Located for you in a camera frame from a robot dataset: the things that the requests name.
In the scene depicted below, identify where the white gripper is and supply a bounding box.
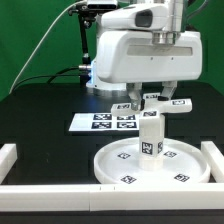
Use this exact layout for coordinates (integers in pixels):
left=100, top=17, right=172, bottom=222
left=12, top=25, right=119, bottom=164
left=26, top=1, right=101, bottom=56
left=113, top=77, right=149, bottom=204
left=96, top=31, right=202, bottom=111

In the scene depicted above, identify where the white table base part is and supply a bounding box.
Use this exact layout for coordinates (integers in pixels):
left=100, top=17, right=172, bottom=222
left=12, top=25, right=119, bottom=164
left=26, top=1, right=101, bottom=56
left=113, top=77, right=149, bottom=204
left=111, top=93, right=192, bottom=117

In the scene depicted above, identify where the white round table top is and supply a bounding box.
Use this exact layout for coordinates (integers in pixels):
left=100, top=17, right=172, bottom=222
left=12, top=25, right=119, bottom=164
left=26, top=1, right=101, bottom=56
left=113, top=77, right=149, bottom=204
left=94, top=137, right=210, bottom=185

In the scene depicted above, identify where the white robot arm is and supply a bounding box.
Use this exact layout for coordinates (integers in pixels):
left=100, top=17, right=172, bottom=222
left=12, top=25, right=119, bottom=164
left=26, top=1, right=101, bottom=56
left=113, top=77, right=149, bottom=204
left=87, top=0, right=202, bottom=111

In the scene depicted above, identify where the white marker sheet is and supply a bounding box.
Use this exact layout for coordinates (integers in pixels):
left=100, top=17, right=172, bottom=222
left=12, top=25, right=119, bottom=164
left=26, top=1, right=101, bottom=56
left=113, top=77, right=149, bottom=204
left=69, top=113, right=139, bottom=132

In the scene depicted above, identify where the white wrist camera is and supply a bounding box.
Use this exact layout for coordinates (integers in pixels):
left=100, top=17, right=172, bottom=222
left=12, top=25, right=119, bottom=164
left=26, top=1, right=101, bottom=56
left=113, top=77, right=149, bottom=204
left=101, top=3, right=169, bottom=31

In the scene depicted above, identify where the black cable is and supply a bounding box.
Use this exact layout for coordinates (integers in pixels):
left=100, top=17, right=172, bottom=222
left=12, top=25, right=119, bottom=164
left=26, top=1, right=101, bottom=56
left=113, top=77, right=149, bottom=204
left=13, top=66, right=88, bottom=92

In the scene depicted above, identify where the white right fence wall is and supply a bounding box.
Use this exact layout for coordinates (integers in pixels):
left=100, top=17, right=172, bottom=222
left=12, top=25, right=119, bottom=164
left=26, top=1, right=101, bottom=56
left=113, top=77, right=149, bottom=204
left=201, top=141, right=224, bottom=183

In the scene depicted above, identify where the white fence wall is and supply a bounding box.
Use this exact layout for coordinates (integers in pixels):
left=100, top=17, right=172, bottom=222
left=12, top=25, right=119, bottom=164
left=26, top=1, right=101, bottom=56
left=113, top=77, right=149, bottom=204
left=0, top=183, right=224, bottom=212
left=201, top=141, right=224, bottom=183
left=0, top=144, right=17, bottom=184

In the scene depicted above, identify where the black camera stand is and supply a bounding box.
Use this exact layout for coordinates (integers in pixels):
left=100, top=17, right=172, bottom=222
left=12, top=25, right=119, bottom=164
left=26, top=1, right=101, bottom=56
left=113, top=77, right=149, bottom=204
left=68, top=0, right=118, bottom=85

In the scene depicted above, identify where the white cable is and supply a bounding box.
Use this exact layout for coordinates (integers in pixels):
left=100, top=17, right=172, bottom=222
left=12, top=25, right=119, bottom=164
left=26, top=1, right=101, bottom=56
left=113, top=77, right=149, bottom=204
left=8, top=0, right=87, bottom=95

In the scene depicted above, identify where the white front fence wall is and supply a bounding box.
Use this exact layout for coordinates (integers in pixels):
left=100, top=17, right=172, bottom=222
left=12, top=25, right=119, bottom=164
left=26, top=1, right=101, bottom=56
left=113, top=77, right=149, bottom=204
left=0, top=183, right=224, bottom=212

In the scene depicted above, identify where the white left fence wall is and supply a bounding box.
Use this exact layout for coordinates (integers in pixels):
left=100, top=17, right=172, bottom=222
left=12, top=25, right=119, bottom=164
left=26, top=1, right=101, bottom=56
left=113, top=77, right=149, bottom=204
left=0, top=144, right=17, bottom=184

